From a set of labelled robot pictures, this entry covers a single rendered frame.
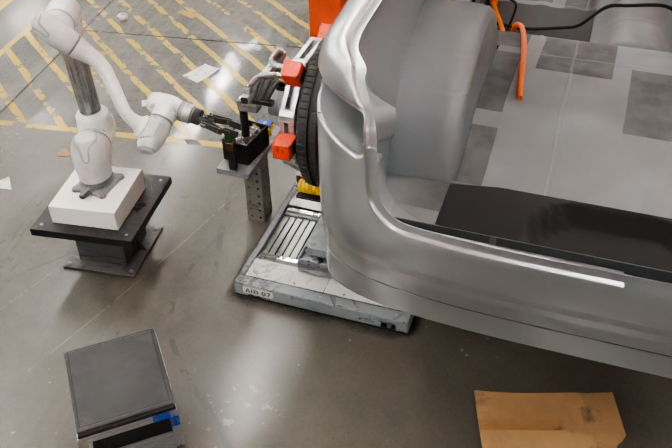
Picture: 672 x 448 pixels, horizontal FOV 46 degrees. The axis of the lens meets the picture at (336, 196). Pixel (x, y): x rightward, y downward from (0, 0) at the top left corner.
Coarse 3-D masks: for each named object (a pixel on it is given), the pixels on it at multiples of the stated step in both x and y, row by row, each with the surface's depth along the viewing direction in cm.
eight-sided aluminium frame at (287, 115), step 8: (312, 40) 331; (320, 40) 331; (304, 48) 326; (312, 48) 326; (296, 56) 321; (304, 56) 326; (304, 64) 316; (288, 88) 316; (296, 88) 315; (288, 96) 317; (296, 96) 315; (288, 104) 318; (296, 104) 315; (280, 112) 316; (288, 112) 315; (296, 112) 316; (280, 120) 317; (288, 120) 315; (296, 120) 318; (280, 128) 319; (296, 160) 327; (296, 168) 343
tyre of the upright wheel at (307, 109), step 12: (324, 36) 322; (312, 60) 312; (312, 72) 309; (312, 84) 308; (300, 96) 309; (312, 96) 308; (300, 108) 309; (312, 108) 307; (300, 120) 309; (312, 120) 308; (300, 132) 311; (312, 132) 309; (300, 144) 313; (312, 144) 311; (300, 156) 317; (312, 156) 314; (300, 168) 322; (312, 168) 319; (312, 180) 329
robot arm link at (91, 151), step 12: (84, 132) 360; (96, 132) 363; (72, 144) 357; (84, 144) 355; (96, 144) 357; (108, 144) 369; (72, 156) 359; (84, 156) 356; (96, 156) 358; (108, 156) 366; (84, 168) 359; (96, 168) 361; (108, 168) 366; (84, 180) 365; (96, 180) 365
